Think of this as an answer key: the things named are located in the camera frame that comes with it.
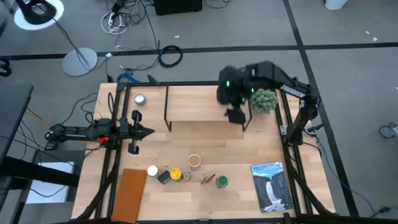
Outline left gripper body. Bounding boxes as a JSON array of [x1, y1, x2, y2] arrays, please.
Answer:
[[119, 110, 144, 156]]

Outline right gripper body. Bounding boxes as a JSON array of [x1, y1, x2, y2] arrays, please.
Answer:
[[225, 106, 247, 125]]

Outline green black-pepper tin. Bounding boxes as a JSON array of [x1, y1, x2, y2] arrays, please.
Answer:
[[157, 170, 172, 185]]

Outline yellow-lid chili onion tin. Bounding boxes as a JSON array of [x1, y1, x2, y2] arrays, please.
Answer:
[[170, 167, 183, 182]]

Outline tan-lid tall spice jar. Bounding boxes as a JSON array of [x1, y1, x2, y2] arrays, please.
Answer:
[[187, 154, 202, 171]]

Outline green-lid oregano glass jar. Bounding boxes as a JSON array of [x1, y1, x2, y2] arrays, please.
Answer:
[[215, 175, 229, 189]]

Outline taco seasoning foil packet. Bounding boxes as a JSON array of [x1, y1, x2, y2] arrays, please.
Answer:
[[200, 173, 216, 185]]

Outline wooden shelf black metal legs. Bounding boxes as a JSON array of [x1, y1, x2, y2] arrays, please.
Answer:
[[164, 83, 253, 133]]

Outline green potted plant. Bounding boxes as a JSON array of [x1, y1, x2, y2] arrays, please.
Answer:
[[250, 88, 279, 115]]

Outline Yellowstone waterfall book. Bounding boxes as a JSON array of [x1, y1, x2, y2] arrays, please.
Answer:
[[250, 161, 295, 214]]

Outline white floor lamp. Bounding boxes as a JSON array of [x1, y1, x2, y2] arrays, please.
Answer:
[[14, 0, 98, 77]]

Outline white box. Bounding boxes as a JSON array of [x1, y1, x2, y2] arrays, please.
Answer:
[[26, 161, 75, 205]]

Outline black desk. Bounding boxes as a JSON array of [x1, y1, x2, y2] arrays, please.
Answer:
[[0, 83, 34, 162]]

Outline black box on floor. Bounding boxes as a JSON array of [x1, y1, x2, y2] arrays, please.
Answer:
[[154, 0, 203, 16]]

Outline white bin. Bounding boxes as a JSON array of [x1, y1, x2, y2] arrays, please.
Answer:
[[325, 0, 348, 11]]

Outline grey caster wheel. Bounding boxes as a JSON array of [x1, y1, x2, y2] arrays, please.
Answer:
[[379, 122, 398, 139]]

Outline blue cable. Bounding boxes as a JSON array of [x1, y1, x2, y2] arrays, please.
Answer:
[[116, 72, 134, 83]]

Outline black coiled cable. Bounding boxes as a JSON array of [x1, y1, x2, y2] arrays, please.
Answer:
[[158, 45, 183, 68]]

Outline white power strip with cables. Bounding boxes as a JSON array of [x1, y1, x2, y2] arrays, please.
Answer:
[[101, 9, 128, 35]]

